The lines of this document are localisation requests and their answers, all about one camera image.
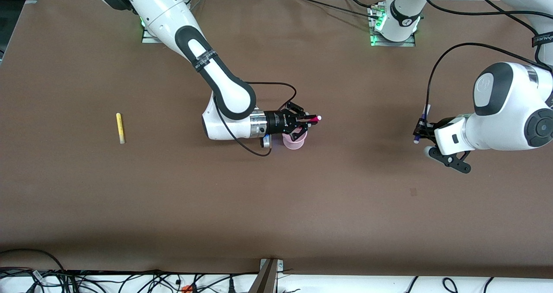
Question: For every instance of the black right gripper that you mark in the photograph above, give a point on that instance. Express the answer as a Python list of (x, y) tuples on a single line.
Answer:
[(276, 121)]

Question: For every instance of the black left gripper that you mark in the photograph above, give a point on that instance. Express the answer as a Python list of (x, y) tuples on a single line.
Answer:
[(427, 128)]

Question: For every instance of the red pen white tip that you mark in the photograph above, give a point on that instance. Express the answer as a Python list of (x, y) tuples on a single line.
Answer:
[(312, 119)]

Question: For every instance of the purple marker pen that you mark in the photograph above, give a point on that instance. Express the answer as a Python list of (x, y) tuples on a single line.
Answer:
[(426, 111)]

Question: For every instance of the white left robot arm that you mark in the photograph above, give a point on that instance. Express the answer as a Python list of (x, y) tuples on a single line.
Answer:
[(510, 111)]

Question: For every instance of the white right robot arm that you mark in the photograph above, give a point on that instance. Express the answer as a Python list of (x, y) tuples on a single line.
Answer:
[(160, 7)]

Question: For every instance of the pink pen holder cup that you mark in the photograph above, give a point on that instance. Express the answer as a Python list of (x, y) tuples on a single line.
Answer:
[(294, 142)]

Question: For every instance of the yellow highlighter pen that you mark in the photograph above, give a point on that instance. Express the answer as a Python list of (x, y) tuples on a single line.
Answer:
[(120, 128)]

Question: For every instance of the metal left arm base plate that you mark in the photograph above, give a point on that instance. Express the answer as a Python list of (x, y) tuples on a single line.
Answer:
[(408, 42)]

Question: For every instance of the metal table edge bracket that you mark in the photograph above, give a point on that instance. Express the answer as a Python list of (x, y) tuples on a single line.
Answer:
[(267, 278)]

